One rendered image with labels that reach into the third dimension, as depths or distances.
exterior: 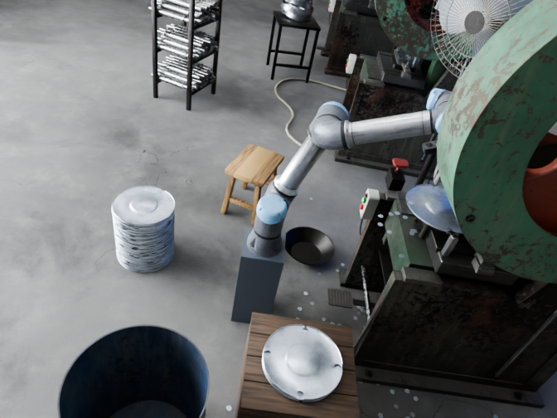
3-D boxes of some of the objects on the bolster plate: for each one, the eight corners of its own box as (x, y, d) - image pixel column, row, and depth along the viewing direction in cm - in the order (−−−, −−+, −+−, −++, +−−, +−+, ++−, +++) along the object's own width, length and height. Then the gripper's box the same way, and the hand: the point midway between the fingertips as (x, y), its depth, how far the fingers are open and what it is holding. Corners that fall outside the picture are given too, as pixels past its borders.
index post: (442, 255, 157) (452, 237, 151) (439, 250, 159) (450, 231, 153) (449, 257, 157) (460, 238, 151) (447, 251, 159) (458, 232, 153)
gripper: (481, 145, 143) (454, 194, 157) (473, 132, 150) (448, 180, 164) (457, 141, 143) (432, 190, 156) (449, 128, 150) (426, 176, 163)
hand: (434, 181), depth 159 cm, fingers closed
